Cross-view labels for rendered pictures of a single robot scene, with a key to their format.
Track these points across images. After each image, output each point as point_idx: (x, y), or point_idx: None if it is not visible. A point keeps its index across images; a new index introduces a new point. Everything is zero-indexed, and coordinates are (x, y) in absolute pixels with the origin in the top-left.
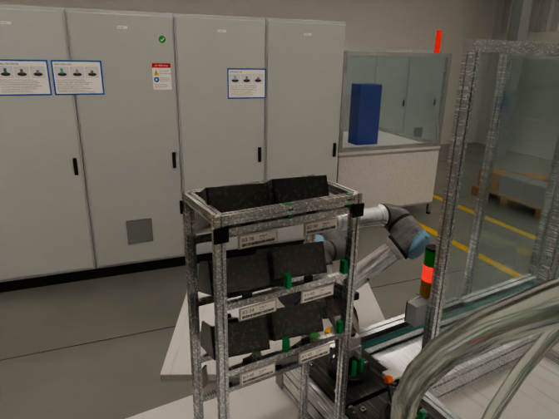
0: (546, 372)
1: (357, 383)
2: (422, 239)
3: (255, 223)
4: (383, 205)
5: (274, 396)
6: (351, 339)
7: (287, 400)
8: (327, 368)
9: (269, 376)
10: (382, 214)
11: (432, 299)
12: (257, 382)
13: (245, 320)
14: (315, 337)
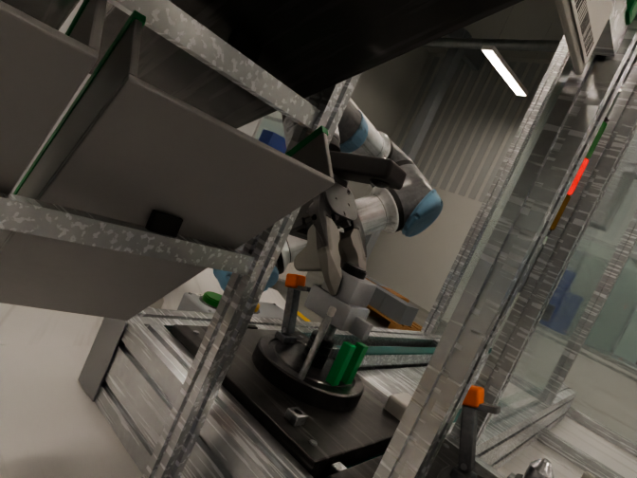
0: (565, 469)
1: (339, 408)
2: (438, 200)
3: None
4: (385, 134)
5: (61, 413)
6: (360, 281)
7: (102, 432)
8: (259, 356)
9: (112, 237)
10: (382, 143)
11: (561, 235)
12: (17, 368)
13: None
14: None
